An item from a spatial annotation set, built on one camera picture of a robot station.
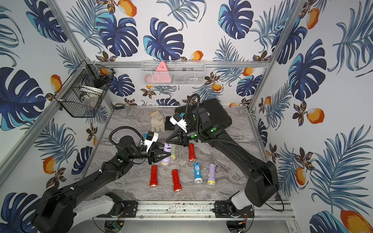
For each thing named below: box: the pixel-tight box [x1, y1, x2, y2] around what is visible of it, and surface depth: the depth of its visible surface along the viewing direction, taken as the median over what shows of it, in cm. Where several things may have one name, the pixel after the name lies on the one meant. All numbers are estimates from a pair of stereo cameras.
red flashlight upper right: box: [188, 142, 197, 163], surface depth 94 cm
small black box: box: [164, 116, 175, 131], surface depth 109 cm
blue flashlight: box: [193, 162, 203, 184], surface depth 87 cm
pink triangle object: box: [144, 61, 172, 84], surface depth 92 cm
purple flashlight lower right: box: [207, 162, 216, 186], surface depth 85 cm
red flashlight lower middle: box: [171, 169, 183, 192], surface depth 83 cm
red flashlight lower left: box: [149, 165, 159, 188], surface depth 85 cm
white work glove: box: [149, 110, 165, 133], surface depth 112 cm
